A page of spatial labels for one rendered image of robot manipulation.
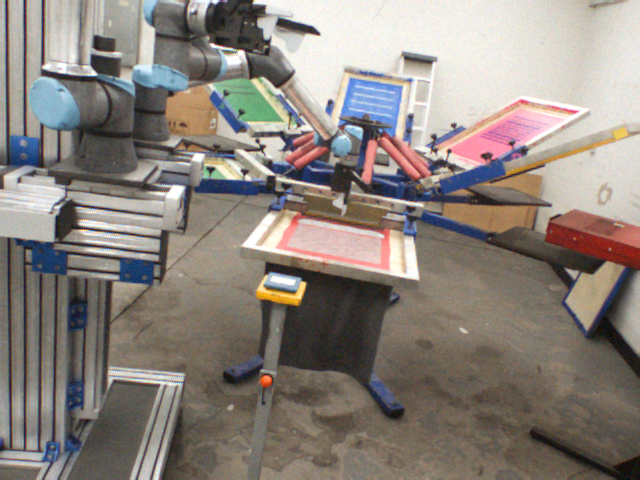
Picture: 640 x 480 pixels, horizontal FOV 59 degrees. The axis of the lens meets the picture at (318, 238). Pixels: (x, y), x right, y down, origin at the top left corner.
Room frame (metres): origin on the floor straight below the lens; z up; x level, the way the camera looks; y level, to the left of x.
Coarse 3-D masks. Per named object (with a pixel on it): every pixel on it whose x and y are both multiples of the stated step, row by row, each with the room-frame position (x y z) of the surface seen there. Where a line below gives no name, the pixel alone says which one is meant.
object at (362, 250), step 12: (360, 228) 2.31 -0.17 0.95; (348, 240) 2.11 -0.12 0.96; (360, 240) 2.14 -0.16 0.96; (372, 240) 2.17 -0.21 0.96; (384, 240) 2.19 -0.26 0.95; (336, 252) 1.95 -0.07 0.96; (348, 252) 1.97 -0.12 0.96; (360, 252) 1.99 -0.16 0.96; (372, 252) 2.02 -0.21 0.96; (384, 252) 2.04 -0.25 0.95; (360, 264) 1.87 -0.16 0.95; (372, 264) 1.89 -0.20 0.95; (384, 264) 1.91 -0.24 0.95
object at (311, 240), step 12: (300, 216) 2.34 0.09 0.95; (288, 228) 2.14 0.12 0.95; (300, 228) 2.17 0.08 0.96; (312, 228) 2.19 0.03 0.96; (324, 228) 2.22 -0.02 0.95; (288, 240) 1.99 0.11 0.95; (300, 240) 2.02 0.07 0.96; (312, 240) 2.04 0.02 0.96; (324, 240) 2.06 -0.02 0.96; (336, 240) 2.09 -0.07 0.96; (300, 252) 1.89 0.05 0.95; (312, 252) 1.91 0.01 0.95; (324, 252) 1.93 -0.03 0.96
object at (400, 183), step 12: (312, 168) 3.08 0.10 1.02; (300, 180) 2.97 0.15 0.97; (312, 180) 3.03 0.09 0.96; (324, 180) 3.06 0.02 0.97; (372, 180) 3.08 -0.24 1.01; (384, 180) 3.08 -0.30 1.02; (396, 180) 3.27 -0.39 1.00; (408, 180) 3.26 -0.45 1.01; (360, 192) 2.82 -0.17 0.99; (384, 192) 3.04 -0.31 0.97; (396, 192) 2.94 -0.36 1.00; (408, 192) 2.94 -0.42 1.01
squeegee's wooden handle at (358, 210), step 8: (304, 200) 2.32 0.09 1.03; (312, 200) 2.32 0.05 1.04; (320, 200) 2.32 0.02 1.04; (328, 200) 2.32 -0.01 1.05; (312, 208) 2.32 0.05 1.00; (320, 208) 2.32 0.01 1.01; (328, 208) 2.32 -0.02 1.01; (336, 208) 2.31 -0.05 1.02; (352, 208) 2.31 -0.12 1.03; (360, 208) 2.31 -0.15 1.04; (368, 208) 2.31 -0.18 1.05; (376, 208) 2.30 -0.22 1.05; (384, 208) 2.30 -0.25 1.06; (352, 216) 2.31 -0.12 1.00; (360, 216) 2.31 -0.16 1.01; (368, 216) 2.31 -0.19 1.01; (376, 216) 2.30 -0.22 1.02
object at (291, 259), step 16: (272, 224) 2.08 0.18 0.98; (256, 240) 1.83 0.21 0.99; (240, 256) 1.76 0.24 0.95; (256, 256) 1.75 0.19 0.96; (272, 256) 1.75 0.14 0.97; (288, 256) 1.74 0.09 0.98; (304, 256) 1.76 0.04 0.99; (320, 272) 1.74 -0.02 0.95; (336, 272) 1.73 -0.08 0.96; (352, 272) 1.73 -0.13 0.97; (368, 272) 1.73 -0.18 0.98; (384, 272) 1.73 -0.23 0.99; (416, 272) 1.78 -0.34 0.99; (416, 288) 1.72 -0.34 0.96
